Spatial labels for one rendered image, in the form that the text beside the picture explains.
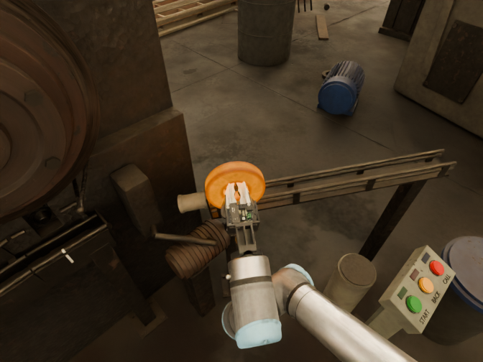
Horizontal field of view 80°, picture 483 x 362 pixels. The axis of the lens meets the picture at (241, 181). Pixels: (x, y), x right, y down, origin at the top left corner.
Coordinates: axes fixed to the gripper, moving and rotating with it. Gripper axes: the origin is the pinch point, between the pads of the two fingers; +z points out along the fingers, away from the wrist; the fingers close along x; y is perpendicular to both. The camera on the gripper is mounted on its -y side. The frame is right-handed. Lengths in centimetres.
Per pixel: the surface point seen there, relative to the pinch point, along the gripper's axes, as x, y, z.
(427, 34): -171, -76, 147
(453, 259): -77, -38, -23
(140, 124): 25.3, -4.0, 25.0
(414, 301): -43, -15, -34
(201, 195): 9.8, -16.2, 4.8
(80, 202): 34.3, 7.9, -4.5
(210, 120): 4, -123, 121
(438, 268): -55, -17, -27
